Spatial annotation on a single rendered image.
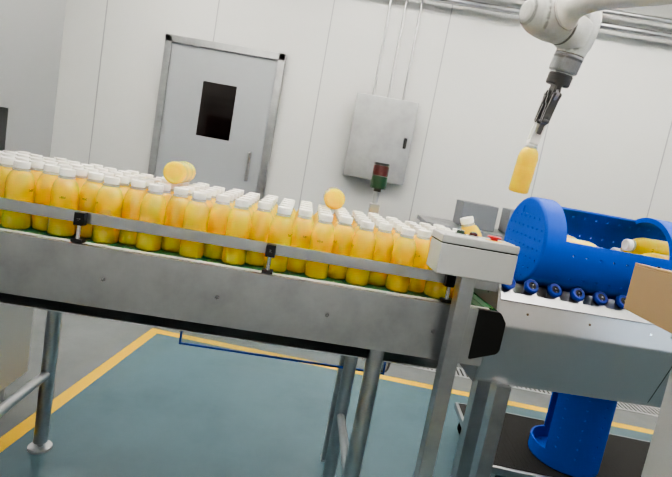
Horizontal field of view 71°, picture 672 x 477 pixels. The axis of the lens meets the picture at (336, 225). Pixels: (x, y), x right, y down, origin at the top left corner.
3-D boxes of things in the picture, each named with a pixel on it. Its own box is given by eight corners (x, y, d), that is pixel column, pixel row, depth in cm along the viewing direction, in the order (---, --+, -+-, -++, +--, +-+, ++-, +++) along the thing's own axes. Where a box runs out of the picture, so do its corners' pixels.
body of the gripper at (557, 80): (577, 76, 147) (564, 105, 150) (569, 77, 155) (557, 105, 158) (553, 69, 148) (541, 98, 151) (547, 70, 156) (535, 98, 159)
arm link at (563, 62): (579, 60, 154) (571, 79, 156) (551, 52, 155) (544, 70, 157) (588, 58, 145) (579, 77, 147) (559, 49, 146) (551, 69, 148)
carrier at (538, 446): (575, 442, 221) (517, 433, 219) (622, 262, 210) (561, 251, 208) (612, 483, 192) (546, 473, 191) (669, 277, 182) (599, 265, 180)
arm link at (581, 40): (566, 58, 157) (540, 46, 151) (587, 9, 152) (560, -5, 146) (593, 61, 148) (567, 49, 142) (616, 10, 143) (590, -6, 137)
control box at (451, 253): (511, 285, 119) (521, 246, 118) (435, 272, 117) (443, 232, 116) (496, 276, 129) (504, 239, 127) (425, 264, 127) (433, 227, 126)
